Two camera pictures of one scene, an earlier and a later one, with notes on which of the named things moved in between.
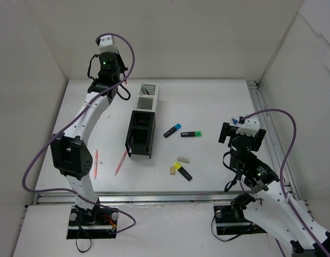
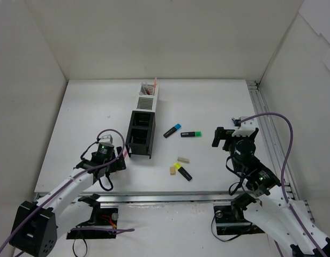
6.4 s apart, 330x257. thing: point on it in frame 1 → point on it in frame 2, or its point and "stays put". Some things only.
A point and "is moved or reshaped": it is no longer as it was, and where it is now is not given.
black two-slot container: (141, 135) stays put
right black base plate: (226, 224) stays put
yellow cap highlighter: (178, 166) stays put
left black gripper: (122, 67) → (120, 161)
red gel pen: (96, 164) is moved or reshaped
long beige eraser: (183, 159) stays put
